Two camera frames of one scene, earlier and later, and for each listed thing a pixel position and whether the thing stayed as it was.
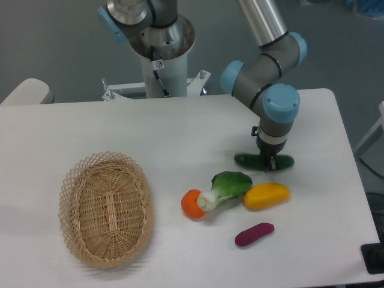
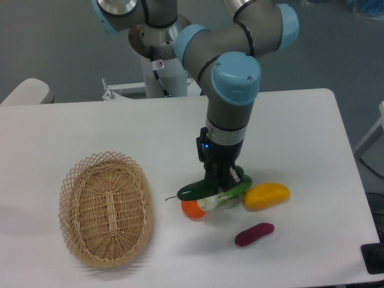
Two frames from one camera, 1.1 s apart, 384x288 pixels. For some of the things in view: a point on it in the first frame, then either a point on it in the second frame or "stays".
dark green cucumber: x=255 y=161 -> x=202 y=189
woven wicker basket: x=106 y=209 stays
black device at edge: x=373 y=255 stays
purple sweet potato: x=251 y=234 stays
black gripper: x=271 y=160 -> x=219 y=159
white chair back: x=30 y=92 stays
